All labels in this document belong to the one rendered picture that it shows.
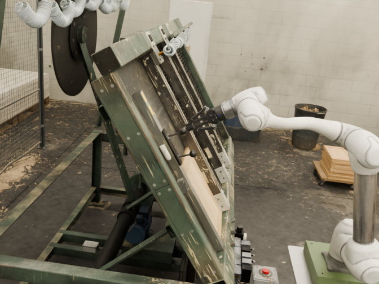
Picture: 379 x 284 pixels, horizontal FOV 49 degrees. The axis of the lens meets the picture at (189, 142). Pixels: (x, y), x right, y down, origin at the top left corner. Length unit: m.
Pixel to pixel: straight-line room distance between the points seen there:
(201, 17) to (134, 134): 4.37
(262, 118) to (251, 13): 5.74
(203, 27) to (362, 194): 4.37
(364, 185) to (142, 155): 1.03
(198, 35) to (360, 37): 3.00
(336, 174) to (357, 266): 3.41
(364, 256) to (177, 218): 0.92
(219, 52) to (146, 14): 1.41
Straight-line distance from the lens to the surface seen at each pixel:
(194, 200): 2.18
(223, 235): 2.44
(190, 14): 6.08
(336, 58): 7.76
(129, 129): 1.82
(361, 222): 2.19
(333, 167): 5.53
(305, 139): 6.82
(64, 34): 2.65
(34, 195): 3.03
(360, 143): 2.00
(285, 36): 7.55
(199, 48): 6.11
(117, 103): 1.81
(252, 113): 1.79
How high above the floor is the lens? 2.18
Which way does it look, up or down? 20 degrees down
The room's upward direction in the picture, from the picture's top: 6 degrees clockwise
